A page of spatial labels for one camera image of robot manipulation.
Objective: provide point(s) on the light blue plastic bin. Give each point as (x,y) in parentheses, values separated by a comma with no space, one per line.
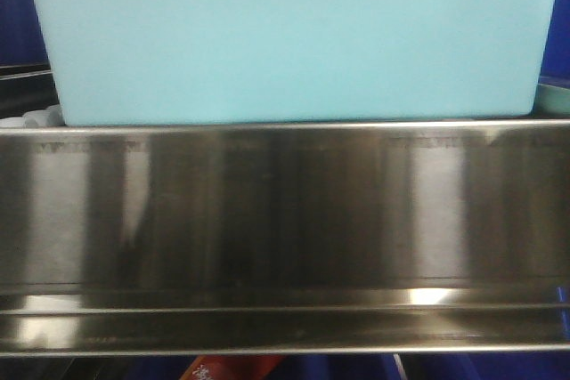
(170,62)

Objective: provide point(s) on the red printed package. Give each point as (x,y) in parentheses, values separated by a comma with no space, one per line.
(212,367)

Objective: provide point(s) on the white roller track left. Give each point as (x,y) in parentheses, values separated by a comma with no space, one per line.
(41,118)

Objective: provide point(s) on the dark blue crate below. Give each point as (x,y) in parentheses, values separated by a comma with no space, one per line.
(491,365)

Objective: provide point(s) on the teal tray edge right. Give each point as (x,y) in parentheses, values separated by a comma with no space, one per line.
(552,100)

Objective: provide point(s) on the dark blue crate right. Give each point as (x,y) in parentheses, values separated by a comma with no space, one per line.
(555,61)

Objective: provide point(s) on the dark blue crate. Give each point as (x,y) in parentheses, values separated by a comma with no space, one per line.
(21,38)
(555,61)

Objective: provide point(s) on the dark blue crate left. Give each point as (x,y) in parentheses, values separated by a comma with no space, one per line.
(21,38)

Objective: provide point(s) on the stainless steel shelf rail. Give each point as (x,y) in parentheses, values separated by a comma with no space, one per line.
(379,237)

